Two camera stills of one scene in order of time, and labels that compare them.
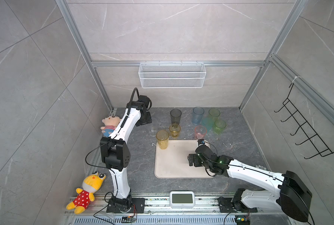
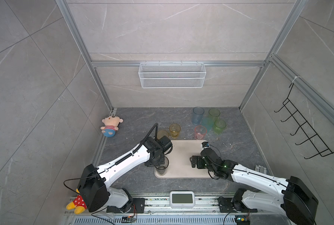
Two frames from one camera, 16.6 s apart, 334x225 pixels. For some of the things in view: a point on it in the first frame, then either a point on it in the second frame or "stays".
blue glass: (197, 114) stays
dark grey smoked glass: (175, 116) → (161, 168)
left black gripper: (149, 119) → (162, 162)
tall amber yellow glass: (162, 136) stays
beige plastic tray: (172, 162) stays
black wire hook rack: (323, 150) stays
